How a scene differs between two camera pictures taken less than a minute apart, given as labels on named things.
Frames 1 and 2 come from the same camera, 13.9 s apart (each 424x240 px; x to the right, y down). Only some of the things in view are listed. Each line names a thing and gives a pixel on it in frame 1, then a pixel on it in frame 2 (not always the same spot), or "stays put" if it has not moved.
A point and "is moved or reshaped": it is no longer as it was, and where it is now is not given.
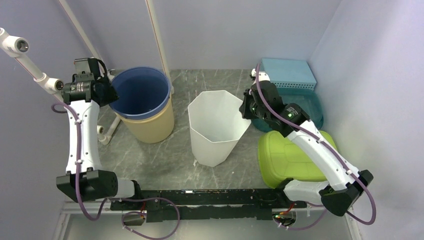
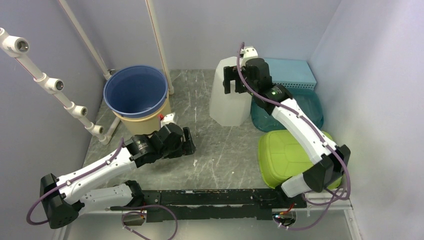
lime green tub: [280, 159] stays put
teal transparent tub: [309, 98] stays put
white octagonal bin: [216, 125] is moved or reshaped
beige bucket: [154, 128] stays put
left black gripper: [112, 95] → [189, 147]
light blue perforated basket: [290, 74] stays put
